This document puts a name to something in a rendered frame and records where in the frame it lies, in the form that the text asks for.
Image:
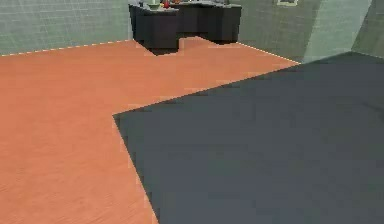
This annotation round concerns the black kitchen counter cabinet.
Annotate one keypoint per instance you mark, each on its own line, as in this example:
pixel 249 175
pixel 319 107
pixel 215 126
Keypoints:
pixel 160 30

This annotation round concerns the red round object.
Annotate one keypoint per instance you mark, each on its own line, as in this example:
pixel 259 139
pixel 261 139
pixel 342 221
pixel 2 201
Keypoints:
pixel 166 4

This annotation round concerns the green bowl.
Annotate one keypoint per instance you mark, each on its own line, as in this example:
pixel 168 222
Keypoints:
pixel 154 5

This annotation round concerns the white framed wall picture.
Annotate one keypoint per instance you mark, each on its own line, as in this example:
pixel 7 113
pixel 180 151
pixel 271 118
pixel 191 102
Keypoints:
pixel 287 2

